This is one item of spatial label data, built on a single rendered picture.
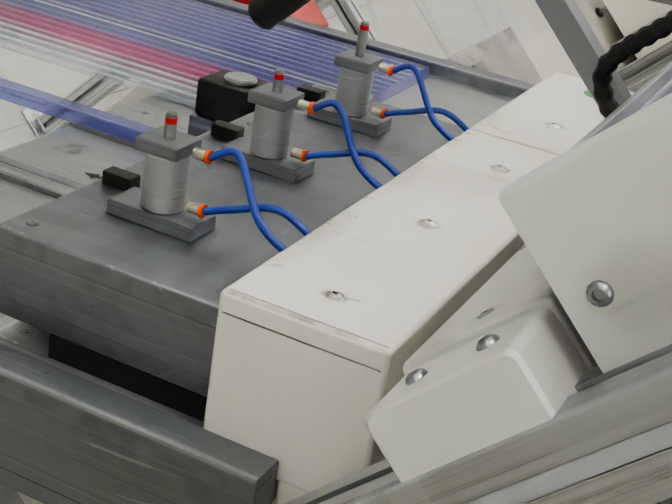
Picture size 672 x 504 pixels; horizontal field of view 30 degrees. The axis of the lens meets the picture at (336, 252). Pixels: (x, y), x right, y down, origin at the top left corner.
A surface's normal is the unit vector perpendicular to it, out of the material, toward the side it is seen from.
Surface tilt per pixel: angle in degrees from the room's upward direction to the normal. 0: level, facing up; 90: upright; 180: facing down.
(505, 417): 90
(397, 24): 0
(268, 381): 90
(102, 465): 90
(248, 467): 45
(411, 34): 0
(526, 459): 90
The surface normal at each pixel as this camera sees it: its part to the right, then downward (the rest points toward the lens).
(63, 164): 0.15, -0.90
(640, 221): -0.44, 0.31
